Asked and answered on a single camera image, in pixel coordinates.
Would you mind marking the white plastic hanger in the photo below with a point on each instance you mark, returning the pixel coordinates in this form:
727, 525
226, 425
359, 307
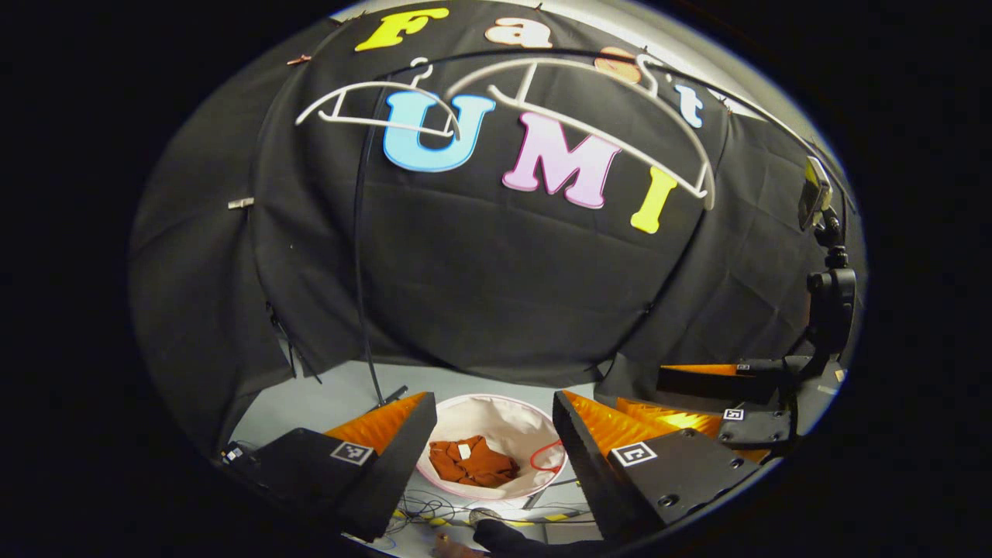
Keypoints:
364, 122

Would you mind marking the small white floor device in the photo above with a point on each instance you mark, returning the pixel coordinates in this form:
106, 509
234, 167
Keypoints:
235, 453

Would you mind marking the white laundry hamper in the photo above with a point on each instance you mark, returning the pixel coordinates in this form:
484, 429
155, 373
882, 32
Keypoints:
504, 422

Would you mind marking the black backdrop cloth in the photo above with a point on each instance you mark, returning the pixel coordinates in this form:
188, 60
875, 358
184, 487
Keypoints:
504, 271

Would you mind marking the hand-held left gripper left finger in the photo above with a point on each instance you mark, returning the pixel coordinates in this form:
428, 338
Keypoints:
387, 480

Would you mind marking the pink cloth clip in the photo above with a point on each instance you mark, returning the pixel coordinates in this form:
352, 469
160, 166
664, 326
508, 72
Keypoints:
298, 59

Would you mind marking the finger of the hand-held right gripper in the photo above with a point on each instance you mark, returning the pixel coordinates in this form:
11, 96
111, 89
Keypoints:
756, 430
713, 385

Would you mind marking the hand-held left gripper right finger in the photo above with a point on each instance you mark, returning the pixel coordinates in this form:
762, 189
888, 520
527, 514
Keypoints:
589, 465

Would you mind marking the white hanger with crossbar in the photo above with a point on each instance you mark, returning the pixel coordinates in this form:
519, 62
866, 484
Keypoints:
589, 139

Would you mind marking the black clothes rack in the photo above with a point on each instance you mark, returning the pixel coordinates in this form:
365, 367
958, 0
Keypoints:
356, 256

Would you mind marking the silver cloth clip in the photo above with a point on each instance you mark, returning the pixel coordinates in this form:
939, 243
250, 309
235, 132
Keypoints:
240, 203

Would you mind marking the person's dark-clothed leg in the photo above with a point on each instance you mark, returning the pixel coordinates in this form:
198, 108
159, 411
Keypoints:
535, 542

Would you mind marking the yellow black floor tape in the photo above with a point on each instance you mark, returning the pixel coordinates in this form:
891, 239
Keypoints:
556, 517

